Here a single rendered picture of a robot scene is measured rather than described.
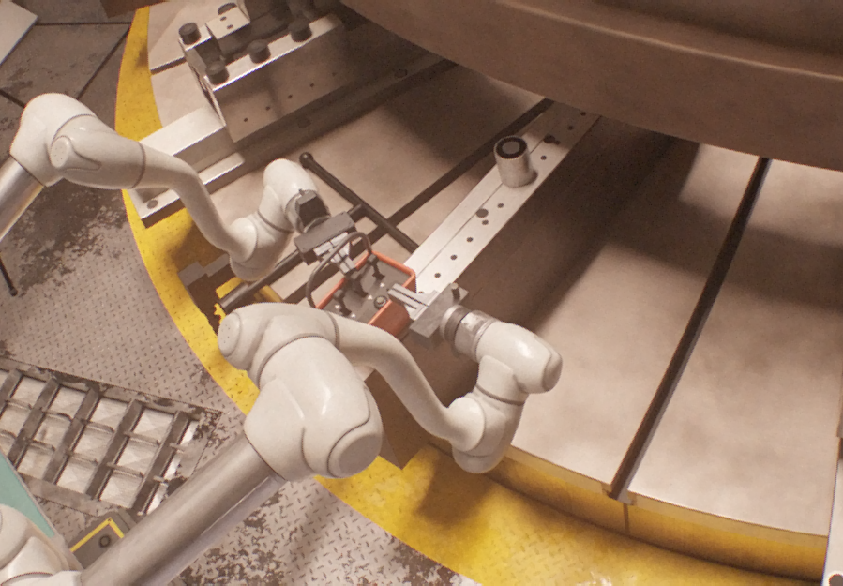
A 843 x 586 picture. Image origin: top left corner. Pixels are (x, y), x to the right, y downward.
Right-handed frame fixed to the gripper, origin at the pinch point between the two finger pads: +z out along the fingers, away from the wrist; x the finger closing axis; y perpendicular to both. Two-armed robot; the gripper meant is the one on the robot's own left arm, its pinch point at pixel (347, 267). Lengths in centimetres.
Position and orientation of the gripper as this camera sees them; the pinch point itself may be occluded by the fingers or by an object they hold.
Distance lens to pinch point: 238.3
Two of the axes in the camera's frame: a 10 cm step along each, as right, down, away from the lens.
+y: 2.2, 6.3, 7.4
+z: 4.6, 6.1, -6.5
